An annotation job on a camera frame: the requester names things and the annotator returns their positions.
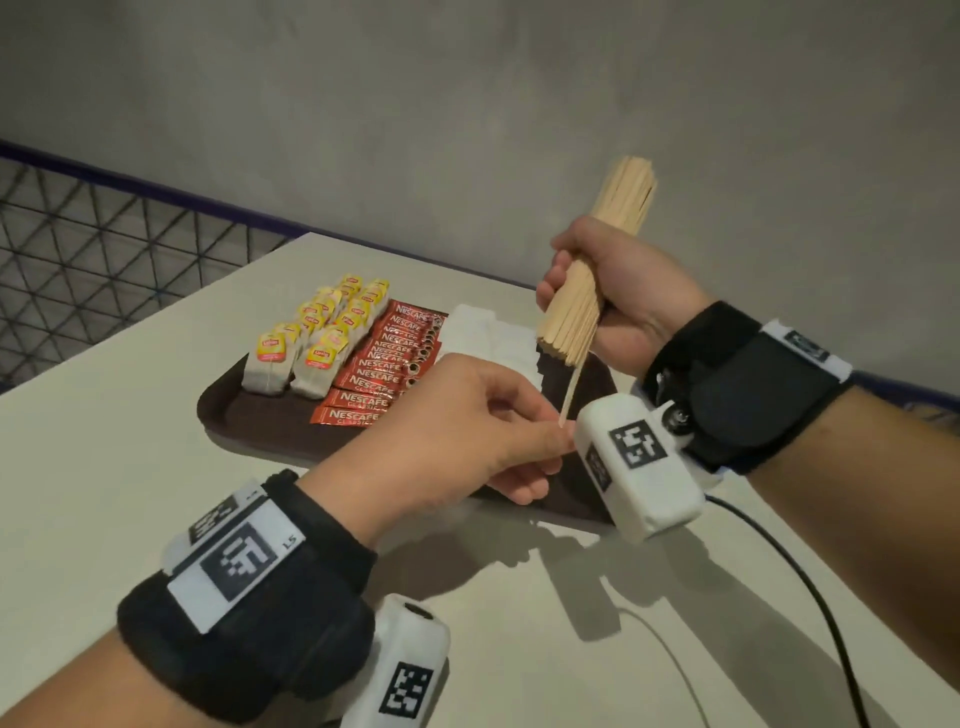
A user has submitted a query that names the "person's right hand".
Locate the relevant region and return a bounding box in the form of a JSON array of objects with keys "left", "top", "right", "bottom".
[{"left": 534, "top": 215, "right": 719, "bottom": 380}]

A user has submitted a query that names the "person's left hand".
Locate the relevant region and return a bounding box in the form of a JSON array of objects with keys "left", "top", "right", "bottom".
[{"left": 298, "top": 352, "right": 579, "bottom": 550}]

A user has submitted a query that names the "pile of wooden stir sticks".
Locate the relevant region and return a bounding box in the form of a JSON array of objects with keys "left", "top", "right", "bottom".
[{"left": 536, "top": 155, "right": 660, "bottom": 370}]

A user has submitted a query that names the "person's right forearm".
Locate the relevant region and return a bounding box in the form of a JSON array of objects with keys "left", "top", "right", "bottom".
[{"left": 744, "top": 386, "right": 960, "bottom": 695}]

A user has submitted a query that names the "row of red coffee sachets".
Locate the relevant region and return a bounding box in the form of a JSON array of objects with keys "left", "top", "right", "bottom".
[{"left": 309, "top": 299, "right": 449, "bottom": 430}]

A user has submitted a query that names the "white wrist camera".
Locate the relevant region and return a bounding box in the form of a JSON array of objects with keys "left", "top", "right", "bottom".
[
  {"left": 338, "top": 593, "right": 453, "bottom": 728},
  {"left": 573, "top": 395, "right": 727, "bottom": 546}
]

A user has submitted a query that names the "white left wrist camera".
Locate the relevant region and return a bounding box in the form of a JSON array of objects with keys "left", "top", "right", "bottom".
[{"left": 338, "top": 593, "right": 453, "bottom": 728}]

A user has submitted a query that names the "person's left forearm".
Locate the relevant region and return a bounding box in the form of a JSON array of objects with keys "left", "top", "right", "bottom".
[{"left": 0, "top": 626, "right": 253, "bottom": 728}]

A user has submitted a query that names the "row of tea bags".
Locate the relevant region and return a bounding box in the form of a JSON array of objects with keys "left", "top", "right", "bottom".
[
  {"left": 290, "top": 278, "right": 393, "bottom": 400},
  {"left": 241, "top": 273, "right": 367, "bottom": 397}
]

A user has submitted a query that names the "dark brown tray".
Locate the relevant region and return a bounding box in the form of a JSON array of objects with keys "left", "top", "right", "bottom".
[{"left": 196, "top": 329, "right": 624, "bottom": 532}]

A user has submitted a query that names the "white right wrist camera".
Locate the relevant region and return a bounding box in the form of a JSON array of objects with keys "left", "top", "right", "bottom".
[{"left": 573, "top": 395, "right": 727, "bottom": 546}]

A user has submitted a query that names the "black cable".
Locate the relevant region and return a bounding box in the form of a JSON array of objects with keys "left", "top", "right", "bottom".
[{"left": 703, "top": 492, "right": 873, "bottom": 728}]

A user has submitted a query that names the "black left wrist band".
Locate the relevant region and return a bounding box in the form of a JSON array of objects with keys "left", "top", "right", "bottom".
[{"left": 116, "top": 468, "right": 379, "bottom": 725}]

